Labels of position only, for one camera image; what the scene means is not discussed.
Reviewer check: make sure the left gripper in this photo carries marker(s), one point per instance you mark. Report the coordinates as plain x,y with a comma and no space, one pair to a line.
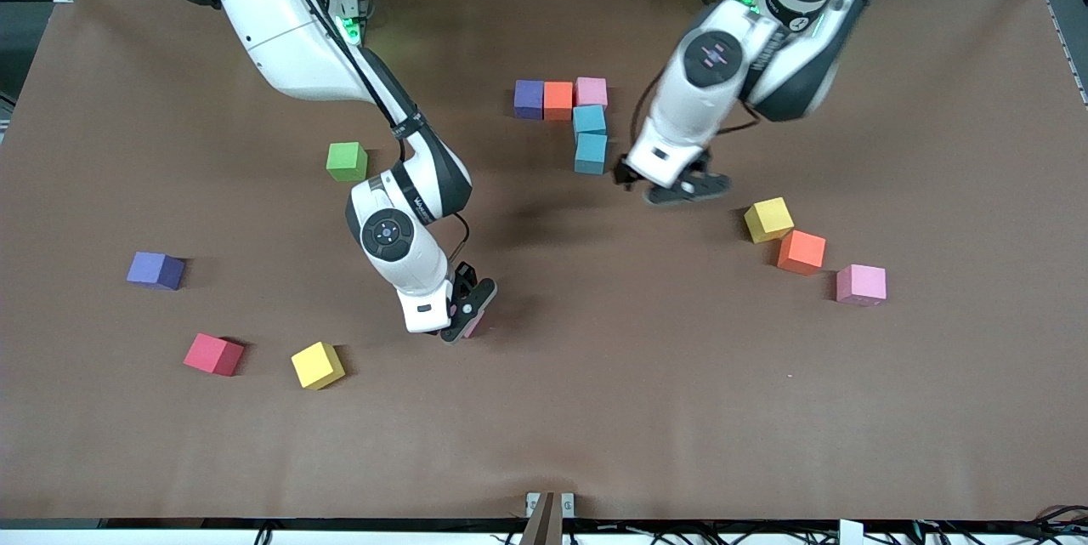
623,173

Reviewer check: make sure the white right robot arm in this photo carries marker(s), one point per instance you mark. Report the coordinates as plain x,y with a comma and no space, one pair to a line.
280,26

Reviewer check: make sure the green foam cube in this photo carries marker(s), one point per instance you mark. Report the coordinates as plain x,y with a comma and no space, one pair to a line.
347,161

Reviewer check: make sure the metal bracket with brown post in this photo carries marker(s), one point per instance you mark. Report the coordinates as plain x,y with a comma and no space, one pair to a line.
548,519

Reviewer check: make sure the red foam cube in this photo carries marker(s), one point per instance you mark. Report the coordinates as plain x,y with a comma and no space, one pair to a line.
212,354

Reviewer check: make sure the yellow foam cube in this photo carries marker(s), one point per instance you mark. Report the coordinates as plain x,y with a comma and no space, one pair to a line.
768,219
317,365

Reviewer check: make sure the light pink foam cube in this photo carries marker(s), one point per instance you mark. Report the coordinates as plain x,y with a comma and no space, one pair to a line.
860,284
591,91

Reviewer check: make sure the blue foam cube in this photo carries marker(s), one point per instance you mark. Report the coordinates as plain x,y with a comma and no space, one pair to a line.
591,154
589,120

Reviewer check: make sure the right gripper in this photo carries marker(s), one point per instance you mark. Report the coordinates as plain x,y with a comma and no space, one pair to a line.
463,288

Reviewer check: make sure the orange foam cube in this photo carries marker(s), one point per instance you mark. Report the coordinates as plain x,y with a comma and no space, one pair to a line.
801,252
558,100

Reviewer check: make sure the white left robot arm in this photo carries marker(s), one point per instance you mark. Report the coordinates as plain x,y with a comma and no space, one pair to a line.
680,103

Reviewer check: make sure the purple foam cube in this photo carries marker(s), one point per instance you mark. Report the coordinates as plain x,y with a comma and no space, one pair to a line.
153,269
529,99

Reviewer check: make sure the bright pink foam cube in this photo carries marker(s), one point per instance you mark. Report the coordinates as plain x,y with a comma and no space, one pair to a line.
473,326

